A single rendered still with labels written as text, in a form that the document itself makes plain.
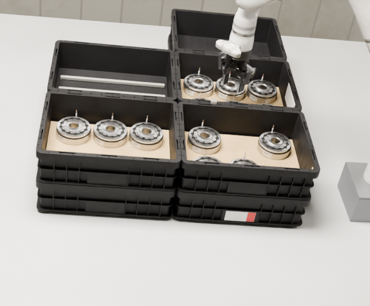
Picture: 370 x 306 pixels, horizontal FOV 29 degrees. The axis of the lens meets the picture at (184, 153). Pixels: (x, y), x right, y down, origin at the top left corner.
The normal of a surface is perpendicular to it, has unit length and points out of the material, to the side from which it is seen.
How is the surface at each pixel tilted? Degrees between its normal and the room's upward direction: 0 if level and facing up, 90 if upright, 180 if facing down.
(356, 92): 0
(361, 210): 90
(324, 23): 90
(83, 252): 0
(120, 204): 90
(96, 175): 90
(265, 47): 0
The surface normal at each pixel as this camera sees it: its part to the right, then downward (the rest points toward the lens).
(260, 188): 0.04, 0.63
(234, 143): 0.13, -0.77
